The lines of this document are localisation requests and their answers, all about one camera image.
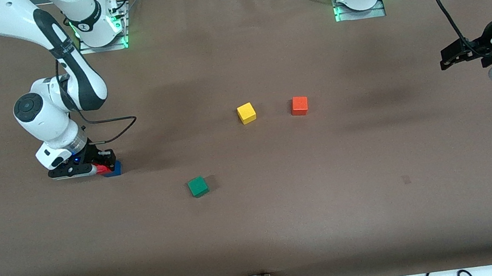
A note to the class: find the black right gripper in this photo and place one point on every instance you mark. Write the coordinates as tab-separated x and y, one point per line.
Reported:
94	153

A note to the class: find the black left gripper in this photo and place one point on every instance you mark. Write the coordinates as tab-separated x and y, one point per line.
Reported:
481	43

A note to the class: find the red cube block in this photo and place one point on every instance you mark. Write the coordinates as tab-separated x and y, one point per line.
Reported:
103	169

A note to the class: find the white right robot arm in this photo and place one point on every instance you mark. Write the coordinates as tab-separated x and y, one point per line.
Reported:
46	120

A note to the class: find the blue cube block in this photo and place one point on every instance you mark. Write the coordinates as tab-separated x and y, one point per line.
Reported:
118	170

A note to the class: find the green cube block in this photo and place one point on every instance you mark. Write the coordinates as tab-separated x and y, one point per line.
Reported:
198	187

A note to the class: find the yellow cube block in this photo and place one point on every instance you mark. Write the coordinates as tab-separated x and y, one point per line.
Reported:
246	113

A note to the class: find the orange cube block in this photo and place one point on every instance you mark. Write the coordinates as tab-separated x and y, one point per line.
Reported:
299	106

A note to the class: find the brown paper table cover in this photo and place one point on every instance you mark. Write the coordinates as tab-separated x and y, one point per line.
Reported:
260	229

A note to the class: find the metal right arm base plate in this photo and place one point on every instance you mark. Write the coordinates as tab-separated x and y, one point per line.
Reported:
86	50

